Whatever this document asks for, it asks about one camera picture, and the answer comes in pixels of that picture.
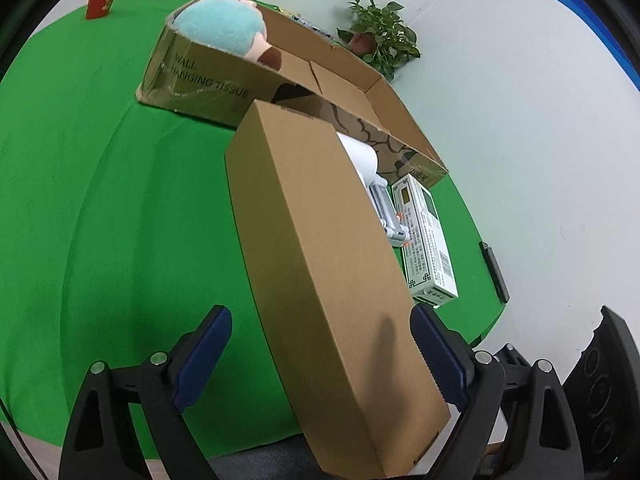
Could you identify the right potted green plant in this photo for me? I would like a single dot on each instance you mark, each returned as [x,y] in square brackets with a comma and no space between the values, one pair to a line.
[380,37]

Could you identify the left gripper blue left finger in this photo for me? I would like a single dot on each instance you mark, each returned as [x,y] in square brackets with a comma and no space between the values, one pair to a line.
[196,355]

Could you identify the large open cardboard box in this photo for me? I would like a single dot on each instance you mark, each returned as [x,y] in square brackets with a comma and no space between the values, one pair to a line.
[317,77]

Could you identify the white hair dryer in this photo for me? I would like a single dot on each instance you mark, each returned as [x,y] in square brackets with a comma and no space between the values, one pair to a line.
[362,156]

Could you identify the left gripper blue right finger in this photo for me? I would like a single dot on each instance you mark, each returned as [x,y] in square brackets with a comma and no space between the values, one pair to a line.
[445,353]

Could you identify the green tablecloth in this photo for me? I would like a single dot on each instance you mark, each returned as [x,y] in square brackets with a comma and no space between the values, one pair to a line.
[117,234]

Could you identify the long brown cardboard box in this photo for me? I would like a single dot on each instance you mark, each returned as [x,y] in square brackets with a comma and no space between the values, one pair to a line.
[331,297]

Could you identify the small packets on table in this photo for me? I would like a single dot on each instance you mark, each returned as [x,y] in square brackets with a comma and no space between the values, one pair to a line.
[296,17]

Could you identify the pink teal plush toy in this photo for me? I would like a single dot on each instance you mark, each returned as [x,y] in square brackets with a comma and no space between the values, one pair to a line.
[232,26]

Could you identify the black remote on table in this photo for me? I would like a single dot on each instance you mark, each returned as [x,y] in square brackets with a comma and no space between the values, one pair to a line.
[495,272]

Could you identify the white green medicine box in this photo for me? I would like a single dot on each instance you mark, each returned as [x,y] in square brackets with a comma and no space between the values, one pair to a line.
[428,269]

